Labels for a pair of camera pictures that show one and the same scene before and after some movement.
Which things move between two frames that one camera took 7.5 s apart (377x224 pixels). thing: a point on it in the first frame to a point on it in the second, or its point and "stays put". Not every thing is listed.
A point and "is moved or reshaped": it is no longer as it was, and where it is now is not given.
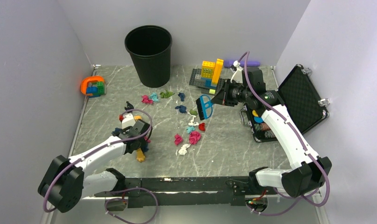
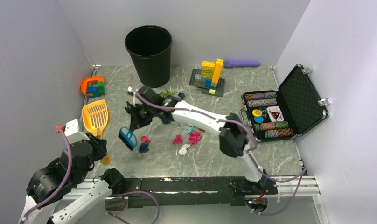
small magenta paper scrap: [178, 139] stays put
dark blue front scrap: [145, 148] stays put
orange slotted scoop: [141, 157] to [96, 116]
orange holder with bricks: [93, 86] stays put
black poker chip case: [298, 97] stays put
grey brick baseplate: [195, 80] stays put
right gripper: [223, 97] to [136, 122]
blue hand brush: [205, 105] is moved or reshaped
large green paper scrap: [166, 94] stays put
